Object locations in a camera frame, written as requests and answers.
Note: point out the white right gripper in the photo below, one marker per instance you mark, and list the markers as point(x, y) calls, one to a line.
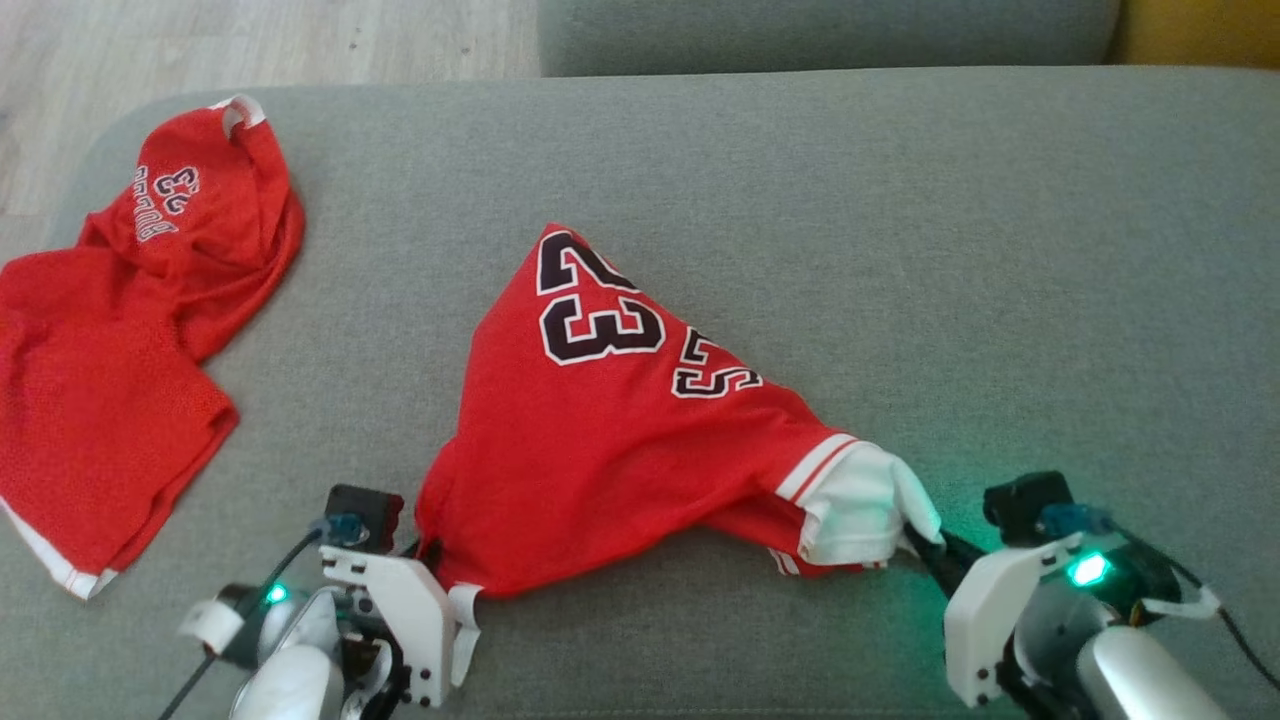
point(985, 610)

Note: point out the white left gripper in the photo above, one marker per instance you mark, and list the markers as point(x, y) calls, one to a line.
point(405, 610)

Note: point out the red Bulls basketball jersey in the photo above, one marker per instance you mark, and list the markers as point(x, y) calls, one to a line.
point(100, 400)

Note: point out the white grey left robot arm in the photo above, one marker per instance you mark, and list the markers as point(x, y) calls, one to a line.
point(290, 690)

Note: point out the grey fabric sofa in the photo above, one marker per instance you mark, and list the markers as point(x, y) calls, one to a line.
point(800, 200)

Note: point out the yellow fabric sofa section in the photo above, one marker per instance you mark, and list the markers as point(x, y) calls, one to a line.
point(1200, 30)

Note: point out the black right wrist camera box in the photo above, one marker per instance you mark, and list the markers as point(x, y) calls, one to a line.
point(1020, 500)

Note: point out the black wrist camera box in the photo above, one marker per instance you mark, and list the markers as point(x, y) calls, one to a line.
point(365, 505)
point(1020, 500)

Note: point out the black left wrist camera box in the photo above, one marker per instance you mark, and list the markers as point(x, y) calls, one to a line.
point(365, 505)

